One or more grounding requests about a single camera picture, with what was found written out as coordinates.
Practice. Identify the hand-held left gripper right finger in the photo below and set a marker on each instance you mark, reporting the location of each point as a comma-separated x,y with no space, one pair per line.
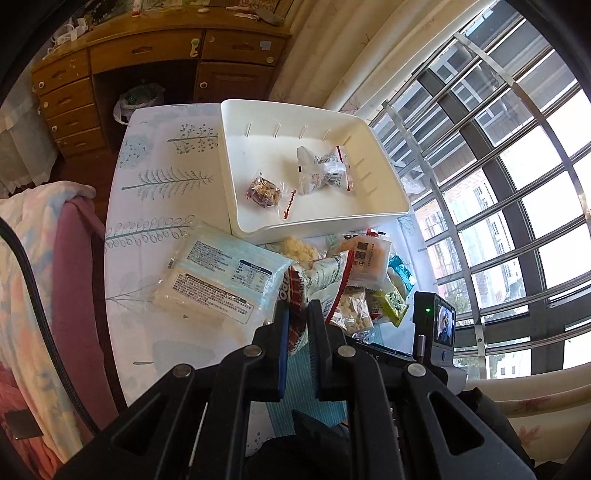
318,350

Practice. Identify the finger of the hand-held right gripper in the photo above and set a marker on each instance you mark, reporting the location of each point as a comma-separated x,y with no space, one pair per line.
383,355

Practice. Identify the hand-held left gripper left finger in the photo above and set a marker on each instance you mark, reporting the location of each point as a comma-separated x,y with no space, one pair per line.
282,350

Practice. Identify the white plastic bin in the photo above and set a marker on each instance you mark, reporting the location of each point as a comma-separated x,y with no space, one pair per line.
277,152

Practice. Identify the clear puffed snack packet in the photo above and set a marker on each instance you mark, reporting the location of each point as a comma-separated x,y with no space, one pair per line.
353,314

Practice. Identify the green snack packet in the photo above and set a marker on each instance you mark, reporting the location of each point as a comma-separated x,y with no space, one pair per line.
390,304

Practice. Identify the teal snack packet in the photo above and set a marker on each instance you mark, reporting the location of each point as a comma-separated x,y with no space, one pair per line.
401,272

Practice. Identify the orange white noodle packet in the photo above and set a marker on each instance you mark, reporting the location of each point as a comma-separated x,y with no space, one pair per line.
367,261

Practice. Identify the large blue white cake packet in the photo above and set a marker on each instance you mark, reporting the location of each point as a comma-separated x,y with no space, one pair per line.
217,277

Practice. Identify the beige crumbly cake packet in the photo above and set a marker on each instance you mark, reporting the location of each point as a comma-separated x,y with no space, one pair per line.
300,249

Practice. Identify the brown nut snack packet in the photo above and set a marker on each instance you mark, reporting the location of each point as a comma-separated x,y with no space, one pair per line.
264,190

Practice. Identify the steel barred window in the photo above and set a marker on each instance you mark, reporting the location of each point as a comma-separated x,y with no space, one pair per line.
508,184

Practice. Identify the clear wrapped snack packet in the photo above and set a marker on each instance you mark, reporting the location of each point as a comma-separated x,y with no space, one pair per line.
311,173

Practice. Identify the clear red-edged snack packet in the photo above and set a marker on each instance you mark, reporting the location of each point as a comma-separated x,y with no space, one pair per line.
337,170

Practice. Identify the leaf printed tablecloth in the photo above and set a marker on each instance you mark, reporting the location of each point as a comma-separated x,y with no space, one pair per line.
152,194

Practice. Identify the pink cloth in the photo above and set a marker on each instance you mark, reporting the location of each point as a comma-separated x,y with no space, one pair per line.
69,277

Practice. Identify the floral blanket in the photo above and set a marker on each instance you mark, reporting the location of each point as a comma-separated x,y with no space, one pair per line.
27,258

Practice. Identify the cream curtain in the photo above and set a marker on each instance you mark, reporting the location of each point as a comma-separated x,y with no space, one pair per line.
309,55

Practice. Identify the wooden desk with drawers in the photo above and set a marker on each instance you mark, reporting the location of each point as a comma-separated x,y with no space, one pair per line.
138,48

